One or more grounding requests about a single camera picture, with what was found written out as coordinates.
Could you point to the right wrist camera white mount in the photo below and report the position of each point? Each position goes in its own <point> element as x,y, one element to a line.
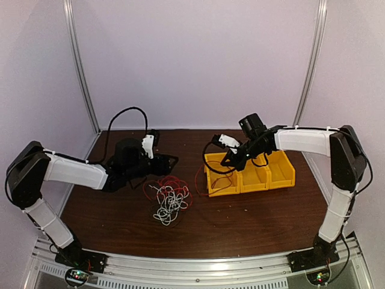
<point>225,141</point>

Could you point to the left circuit board with leds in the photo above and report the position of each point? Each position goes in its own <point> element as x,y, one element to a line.
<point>76,277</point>

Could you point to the front aluminium rail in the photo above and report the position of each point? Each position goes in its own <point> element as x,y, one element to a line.
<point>263,271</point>

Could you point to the right circuit board with leds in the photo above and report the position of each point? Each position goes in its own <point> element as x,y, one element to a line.
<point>318,277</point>

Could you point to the yellow bin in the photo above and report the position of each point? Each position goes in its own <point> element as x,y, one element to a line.
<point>217,184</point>
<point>281,170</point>
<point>253,178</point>

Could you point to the middle yellow bin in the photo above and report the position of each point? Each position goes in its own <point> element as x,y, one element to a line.
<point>253,178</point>

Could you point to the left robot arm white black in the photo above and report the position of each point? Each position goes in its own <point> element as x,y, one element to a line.
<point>35,165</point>

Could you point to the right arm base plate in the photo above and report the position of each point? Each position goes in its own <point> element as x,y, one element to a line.
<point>311,259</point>

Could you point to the aluminium frame post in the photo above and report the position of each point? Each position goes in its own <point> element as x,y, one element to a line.
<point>79,68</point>
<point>318,36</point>

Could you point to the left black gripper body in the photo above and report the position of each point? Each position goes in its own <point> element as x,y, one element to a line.
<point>136,170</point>

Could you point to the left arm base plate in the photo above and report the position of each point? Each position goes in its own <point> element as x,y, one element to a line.
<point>89,262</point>

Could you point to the left aluminium frame post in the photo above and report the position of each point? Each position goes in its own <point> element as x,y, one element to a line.
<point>79,68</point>

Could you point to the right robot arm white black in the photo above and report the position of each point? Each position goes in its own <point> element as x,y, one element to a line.
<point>348,163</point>

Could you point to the circuit board with leds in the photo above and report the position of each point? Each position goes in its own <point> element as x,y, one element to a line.
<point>76,277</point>
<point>318,277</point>

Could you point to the right aluminium frame post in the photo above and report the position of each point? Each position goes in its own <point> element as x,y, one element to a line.
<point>318,36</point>

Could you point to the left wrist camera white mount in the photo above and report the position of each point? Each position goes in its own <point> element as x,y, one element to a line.
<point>150,140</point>

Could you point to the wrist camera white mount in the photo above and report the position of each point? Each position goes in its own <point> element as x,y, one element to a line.
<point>225,141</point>
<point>150,140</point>

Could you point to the left yellow bin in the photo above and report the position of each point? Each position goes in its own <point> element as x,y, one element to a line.
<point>217,184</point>

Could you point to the right yellow bin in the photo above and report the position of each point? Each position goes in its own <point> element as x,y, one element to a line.
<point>281,170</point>

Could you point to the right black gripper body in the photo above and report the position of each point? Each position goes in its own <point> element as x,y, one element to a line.
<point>255,151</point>

